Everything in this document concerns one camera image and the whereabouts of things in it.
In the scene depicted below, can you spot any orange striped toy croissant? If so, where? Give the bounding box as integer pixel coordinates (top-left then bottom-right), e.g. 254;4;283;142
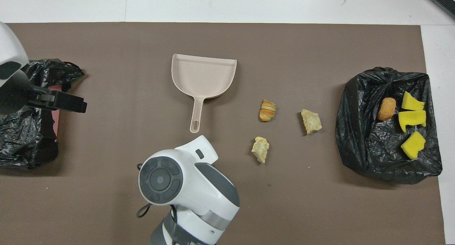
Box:
259;99;277;122

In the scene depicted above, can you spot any black bag over pink bin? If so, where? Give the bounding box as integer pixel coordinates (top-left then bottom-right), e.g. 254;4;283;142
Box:
0;59;85;168

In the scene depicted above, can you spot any beige plastic dustpan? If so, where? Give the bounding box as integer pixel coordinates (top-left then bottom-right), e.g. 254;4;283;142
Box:
171;53;237;133

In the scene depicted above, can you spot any large brown table mat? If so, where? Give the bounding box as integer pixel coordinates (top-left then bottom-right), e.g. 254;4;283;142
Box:
0;22;446;245

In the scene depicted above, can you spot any brown toy bread roll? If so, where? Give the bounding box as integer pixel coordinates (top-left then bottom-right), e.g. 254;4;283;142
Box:
378;97;396;121

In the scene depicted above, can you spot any yellow sponge piece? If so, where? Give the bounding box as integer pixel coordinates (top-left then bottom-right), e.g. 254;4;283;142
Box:
398;110;427;133
401;131;426;160
402;91;425;111

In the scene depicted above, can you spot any right black trash bag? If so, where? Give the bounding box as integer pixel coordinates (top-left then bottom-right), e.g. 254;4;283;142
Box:
335;67;443;185

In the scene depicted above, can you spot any pale beige foam chunk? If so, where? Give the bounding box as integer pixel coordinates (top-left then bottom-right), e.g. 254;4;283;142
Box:
301;109;322;135
251;137;270;164

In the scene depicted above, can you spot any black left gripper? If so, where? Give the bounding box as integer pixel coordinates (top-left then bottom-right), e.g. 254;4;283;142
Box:
0;73;87;114

